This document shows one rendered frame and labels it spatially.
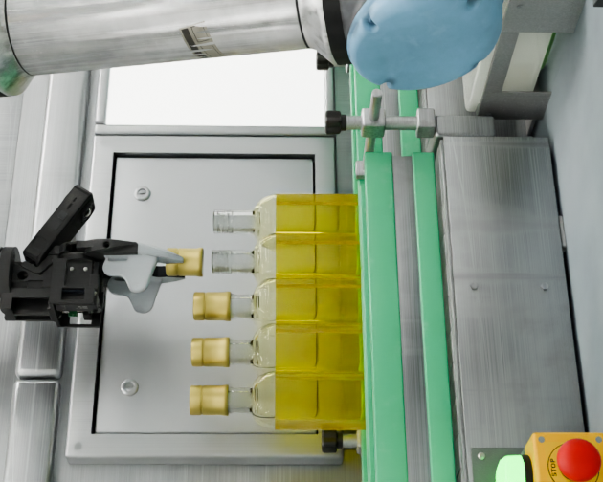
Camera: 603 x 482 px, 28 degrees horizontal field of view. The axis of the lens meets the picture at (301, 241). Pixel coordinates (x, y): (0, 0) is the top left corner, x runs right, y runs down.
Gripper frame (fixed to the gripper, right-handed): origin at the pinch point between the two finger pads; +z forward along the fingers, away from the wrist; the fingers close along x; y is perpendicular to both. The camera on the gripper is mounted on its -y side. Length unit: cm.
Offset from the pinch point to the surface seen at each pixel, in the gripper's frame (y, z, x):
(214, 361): 13.0, 5.4, 0.5
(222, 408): 18.8, 6.5, 0.6
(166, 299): -1.2, -1.9, -13.0
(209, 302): 6.0, 4.6, 1.5
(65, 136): -26.4, -17.3, -13.2
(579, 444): 31, 40, 25
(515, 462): 31, 35, 21
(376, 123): -9.7, 23.5, 16.1
